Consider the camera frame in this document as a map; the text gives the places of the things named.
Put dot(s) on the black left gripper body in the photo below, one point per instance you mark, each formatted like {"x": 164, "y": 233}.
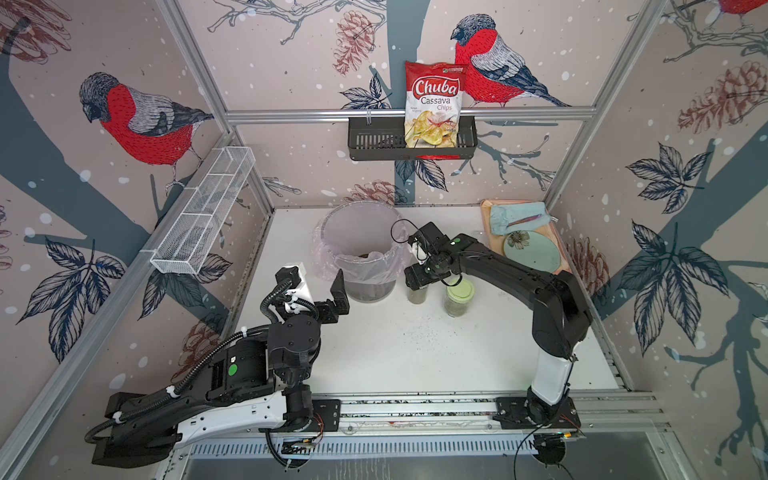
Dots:
{"x": 326, "y": 313}

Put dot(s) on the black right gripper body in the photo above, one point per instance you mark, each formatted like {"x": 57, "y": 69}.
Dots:
{"x": 422, "y": 274}

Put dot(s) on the short clear mung bean jar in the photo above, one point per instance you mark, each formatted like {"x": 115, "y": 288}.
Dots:
{"x": 417, "y": 297}

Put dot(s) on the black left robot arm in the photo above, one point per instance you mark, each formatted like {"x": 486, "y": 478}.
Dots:
{"x": 254, "y": 381}

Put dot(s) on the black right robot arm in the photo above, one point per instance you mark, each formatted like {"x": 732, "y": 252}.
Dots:
{"x": 560, "y": 318}

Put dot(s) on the green lid mung bean jar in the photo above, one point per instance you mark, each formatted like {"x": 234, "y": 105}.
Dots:
{"x": 458, "y": 297}

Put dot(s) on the white mesh trash bin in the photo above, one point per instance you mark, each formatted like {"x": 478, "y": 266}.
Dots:
{"x": 360, "y": 246}

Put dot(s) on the pink serving tray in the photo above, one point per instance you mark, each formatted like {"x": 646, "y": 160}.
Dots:
{"x": 495, "y": 243}

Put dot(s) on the teal folded cloth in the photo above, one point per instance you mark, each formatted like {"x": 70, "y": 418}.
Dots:
{"x": 508, "y": 218}

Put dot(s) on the teal oval plate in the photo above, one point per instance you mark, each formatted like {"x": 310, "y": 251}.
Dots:
{"x": 532, "y": 250}

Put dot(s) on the Chuba cassava chips bag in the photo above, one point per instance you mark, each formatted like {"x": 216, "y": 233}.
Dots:
{"x": 433, "y": 104}

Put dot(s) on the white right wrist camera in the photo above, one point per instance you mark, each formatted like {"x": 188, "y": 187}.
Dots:
{"x": 427, "y": 241}

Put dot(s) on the dark grey wall shelf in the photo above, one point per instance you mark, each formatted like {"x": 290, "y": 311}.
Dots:
{"x": 383, "y": 139}

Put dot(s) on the white wire mesh shelf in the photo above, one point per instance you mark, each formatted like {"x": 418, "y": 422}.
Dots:
{"x": 194, "y": 232}

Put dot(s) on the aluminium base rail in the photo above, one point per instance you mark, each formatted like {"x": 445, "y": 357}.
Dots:
{"x": 585, "y": 412}

